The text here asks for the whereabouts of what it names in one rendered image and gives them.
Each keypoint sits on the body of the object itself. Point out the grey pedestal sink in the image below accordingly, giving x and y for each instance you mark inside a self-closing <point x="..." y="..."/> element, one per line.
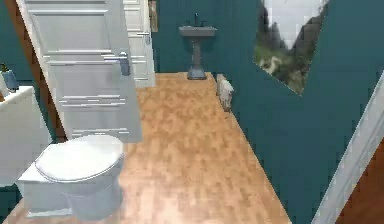
<point x="196" y="50"/>

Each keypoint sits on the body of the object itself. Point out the white panelled room door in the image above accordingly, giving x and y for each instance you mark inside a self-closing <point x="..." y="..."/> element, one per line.
<point x="83" y="76"/>

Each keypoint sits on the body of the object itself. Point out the pale crumpled cloth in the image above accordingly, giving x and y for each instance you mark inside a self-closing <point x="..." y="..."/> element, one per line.
<point x="225" y="92"/>

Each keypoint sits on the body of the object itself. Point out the white door frame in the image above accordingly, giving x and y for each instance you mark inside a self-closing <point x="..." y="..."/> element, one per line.
<point x="354" y="160"/>

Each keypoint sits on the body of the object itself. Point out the landscape wall picture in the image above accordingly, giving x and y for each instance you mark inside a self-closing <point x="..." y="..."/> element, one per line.
<point x="286" y="50"/>

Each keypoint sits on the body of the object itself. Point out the white closed room door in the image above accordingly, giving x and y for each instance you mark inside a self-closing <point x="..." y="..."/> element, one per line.
<point x="140" y="50"/>

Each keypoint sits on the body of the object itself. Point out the white toilet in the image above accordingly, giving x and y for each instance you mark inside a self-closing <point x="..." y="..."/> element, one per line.
<point x="78" y="170"/>

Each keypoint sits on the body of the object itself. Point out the small brown wall picture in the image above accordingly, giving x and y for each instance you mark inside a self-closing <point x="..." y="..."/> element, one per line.
<point x="153" y="15"/>

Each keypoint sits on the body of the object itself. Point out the blue bottle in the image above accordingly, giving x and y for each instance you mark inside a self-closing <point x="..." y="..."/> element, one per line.
<point x="10" y="80"/>

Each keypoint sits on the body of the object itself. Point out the black sink faucet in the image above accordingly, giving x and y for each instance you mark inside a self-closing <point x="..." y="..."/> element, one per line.
<point x="197" y="19"/>

